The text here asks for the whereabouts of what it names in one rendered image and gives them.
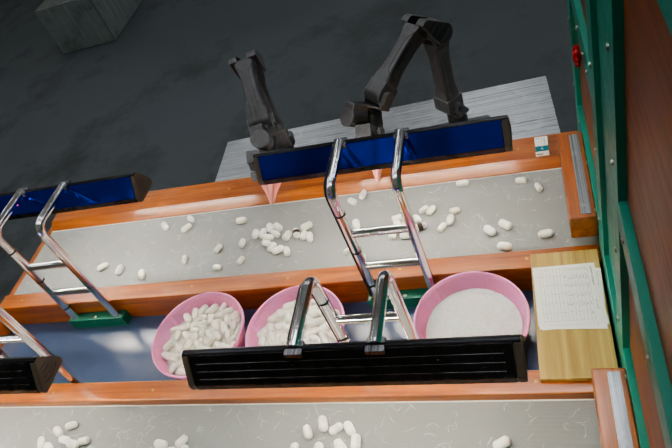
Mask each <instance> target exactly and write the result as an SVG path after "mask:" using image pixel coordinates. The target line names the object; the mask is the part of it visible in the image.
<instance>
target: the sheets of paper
mask: <svg viewBox="0 0 672 448"><path fill-rule="evenodd" d="M532 269H533V272H532V273H533V279H534V288H535V298H536V307H537V317H538V326H540V329H542V330H552V329H608V327H607V324H609V320H608V316H607V313H606V309H605V301H604V293H603V284H602V276H601V268H595V265H594V262H593V263H582V264H571V265H560V266H549V267H538V268H532Z"/></svg>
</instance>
